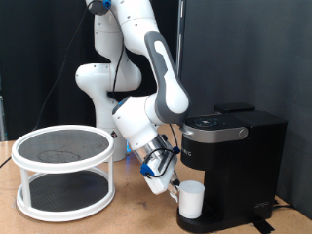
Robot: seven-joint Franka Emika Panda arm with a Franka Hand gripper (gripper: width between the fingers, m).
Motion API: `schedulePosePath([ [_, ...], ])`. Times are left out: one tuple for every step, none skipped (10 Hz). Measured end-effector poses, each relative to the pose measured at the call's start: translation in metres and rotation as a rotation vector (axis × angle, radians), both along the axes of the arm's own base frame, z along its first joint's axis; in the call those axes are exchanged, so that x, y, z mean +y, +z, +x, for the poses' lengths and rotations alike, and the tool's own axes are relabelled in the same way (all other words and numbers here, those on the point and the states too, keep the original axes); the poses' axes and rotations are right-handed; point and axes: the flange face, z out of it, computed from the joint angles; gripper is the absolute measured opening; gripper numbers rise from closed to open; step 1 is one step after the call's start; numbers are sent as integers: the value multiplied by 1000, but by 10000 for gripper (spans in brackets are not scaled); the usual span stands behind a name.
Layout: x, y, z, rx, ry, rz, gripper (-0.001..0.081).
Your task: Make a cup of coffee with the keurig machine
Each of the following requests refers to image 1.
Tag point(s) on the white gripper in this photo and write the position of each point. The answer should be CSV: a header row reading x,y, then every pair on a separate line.
x,y
161,178

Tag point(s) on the white mug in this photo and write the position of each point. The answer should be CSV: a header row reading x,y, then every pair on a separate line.
x,y
191,200

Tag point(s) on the black Keurig coffee machine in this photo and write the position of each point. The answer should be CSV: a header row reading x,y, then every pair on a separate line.
x,y
247,162

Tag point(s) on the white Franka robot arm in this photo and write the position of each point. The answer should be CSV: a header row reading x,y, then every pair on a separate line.
x,y
136,97

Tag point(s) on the white two-tier turntable stand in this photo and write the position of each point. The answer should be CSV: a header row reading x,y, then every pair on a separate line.
x,y
61,167

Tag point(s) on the grey metal pole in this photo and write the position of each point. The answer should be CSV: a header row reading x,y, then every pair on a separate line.
x,y
179,39

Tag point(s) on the grey backdrop panel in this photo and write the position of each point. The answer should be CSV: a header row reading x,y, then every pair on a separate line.
x,y
243,48

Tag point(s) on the black backdrop curtain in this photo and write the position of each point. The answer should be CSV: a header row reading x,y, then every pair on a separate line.
x,y
32,48

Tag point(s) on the grey frame post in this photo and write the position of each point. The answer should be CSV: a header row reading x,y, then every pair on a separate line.
x,y
2,120

